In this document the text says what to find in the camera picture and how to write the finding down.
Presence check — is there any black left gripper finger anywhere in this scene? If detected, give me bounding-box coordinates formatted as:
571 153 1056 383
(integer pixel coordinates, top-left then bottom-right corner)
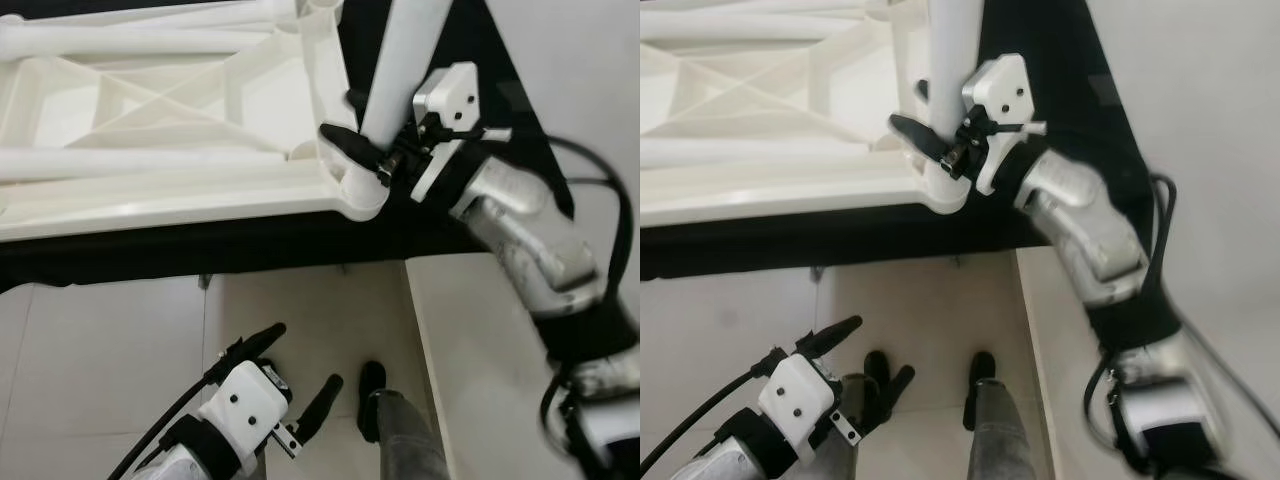
205 322 287 387
860 365 917 434
794 315 864 361
293 374 345 445

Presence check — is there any white plastic table top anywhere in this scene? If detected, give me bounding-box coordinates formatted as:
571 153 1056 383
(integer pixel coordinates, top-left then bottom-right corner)
640 0 976 226
0 0 391 241

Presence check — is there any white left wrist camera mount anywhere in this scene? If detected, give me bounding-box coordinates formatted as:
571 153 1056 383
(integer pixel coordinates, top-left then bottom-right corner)
198 360 293 476
755 352 846 466

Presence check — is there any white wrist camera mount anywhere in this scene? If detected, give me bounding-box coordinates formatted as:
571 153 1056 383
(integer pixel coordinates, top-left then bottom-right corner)
410 62 513 201
755 352 846 466
960 52 1049 196
198 360 293 476

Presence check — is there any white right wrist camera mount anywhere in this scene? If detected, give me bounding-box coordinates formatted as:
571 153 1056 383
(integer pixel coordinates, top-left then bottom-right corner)
960 52 1049 196
410 62 513 201

